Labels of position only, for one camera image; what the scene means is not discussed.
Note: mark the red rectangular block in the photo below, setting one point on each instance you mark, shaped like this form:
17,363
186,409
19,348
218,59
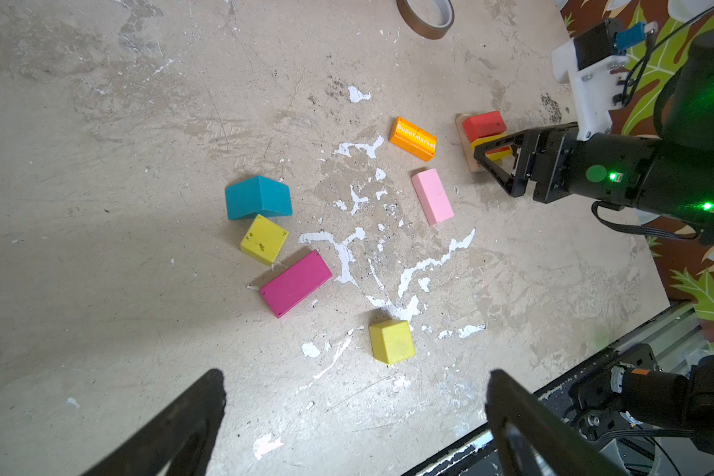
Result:
483,125

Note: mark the teal roof block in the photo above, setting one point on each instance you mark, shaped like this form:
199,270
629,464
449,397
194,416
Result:
258,196

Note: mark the yellow green cube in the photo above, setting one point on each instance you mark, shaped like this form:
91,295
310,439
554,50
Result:
392,341

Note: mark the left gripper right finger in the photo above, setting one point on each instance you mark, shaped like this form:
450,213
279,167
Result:
529,437

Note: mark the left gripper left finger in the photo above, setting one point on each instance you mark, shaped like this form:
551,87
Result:
177,441

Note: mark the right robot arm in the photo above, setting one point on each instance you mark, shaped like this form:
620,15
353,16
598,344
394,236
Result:
671,174

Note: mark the yellow red striped block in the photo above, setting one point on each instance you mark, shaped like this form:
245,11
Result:
495,154

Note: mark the magenta rectangular block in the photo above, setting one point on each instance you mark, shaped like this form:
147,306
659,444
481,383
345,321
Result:
290,288

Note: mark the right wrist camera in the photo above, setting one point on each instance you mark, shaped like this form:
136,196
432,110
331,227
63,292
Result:
592,64

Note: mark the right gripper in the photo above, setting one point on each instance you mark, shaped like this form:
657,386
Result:
606,167

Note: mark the natural wood block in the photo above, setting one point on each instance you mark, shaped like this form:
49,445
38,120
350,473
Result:
467,146

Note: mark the orange cylinder block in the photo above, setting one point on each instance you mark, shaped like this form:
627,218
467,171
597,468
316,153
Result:
413,139

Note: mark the pink rectangular block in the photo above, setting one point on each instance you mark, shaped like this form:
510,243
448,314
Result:
432,196

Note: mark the small yellow cube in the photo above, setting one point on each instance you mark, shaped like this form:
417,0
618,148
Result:
264,240

